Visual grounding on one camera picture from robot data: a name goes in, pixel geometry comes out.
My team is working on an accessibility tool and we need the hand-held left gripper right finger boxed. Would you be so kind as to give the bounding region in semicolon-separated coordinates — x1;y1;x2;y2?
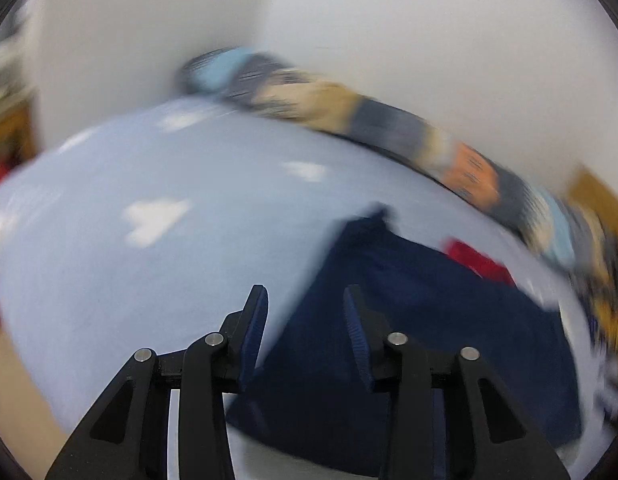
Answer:
343;284;572;480

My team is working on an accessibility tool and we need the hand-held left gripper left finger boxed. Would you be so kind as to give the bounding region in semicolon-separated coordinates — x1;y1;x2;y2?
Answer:
44;284;270;480

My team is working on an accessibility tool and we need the navy blue jacket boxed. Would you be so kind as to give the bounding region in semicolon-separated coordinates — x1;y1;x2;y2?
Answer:
224;202;585;478

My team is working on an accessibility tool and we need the rolled patchwork quilt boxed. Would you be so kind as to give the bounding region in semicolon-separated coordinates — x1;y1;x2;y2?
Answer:
179;47;580;271

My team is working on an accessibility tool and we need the dark patterned cloth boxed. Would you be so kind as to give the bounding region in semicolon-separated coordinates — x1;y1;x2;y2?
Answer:
569;210;618;351

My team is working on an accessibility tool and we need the wooden headboard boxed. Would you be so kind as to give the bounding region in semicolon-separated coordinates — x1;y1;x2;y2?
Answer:
566;165;618;241

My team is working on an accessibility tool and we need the wooden side furniture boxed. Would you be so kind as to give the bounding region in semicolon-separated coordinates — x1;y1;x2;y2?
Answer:
0;95;40;171

